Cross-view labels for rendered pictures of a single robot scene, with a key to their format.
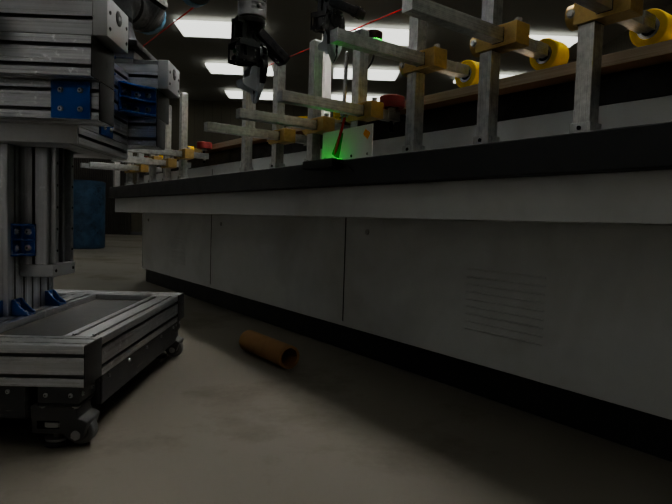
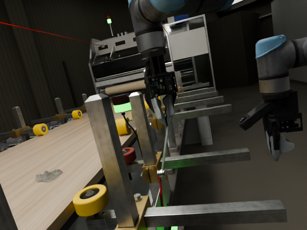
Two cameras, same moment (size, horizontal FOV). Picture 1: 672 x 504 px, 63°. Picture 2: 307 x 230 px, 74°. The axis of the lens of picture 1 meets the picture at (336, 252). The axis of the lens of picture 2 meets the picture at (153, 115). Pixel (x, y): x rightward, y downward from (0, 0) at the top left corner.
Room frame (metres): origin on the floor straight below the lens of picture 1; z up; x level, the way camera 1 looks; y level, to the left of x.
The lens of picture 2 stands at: (2.12, 0.45, 1.15)
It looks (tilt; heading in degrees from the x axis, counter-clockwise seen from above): 11 degrees down; 230
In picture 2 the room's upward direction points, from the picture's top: 12 degrees counter-clockwise
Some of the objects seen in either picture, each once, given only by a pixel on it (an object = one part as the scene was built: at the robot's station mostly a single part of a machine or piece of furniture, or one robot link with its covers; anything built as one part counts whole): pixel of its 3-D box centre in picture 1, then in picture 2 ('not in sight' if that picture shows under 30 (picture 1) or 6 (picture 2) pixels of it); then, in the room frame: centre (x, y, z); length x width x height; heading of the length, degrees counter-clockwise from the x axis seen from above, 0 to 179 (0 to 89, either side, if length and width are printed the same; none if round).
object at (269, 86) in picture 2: (252, 12); (273, 85); (1.47, 0.24, 1.05); 0.08 x 0.08 x 0.05
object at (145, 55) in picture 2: (328, 13); (157, 74); (1.73, 0.05, 1.15); 0.09 x 0.08 x 0.12; 56
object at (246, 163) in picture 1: (247, 119); not in sight; (2.35, 0.39, 0.92); 0.05 x 0.04 x 0.45; 36
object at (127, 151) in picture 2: (391, 113); (126, 164); (1.77, -0.16, 0.85); 0.08 x 0.08 x 0.11
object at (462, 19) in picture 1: (487, 31); (177, 106); (1.27, -0.33, 0.95); 0.50 x 0.04 x 0.04; 126
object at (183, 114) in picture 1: (183, 138); not in sight; (2.95, 0.83, 0.92); 0.03 x 0.03 x 0.48; 36
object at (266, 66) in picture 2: not in sight; (272, 57); (1.47, 0.24, 1.12); 0.09 x 0.08 x 0.11; 124
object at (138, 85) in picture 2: not in sight; (144, 83); (0.17, -1.90, 1.04); 1.43 x 0.12 x 0.12; 126
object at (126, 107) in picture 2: not in sight; (123, 106); (1.77, -0.10, 1.07); 0.06 x 0.06 x 0.02
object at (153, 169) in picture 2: (364, 112); (152, 166); (1.72, -0.07, 0.84); 0.13 x 0.06 x 0.05; 36
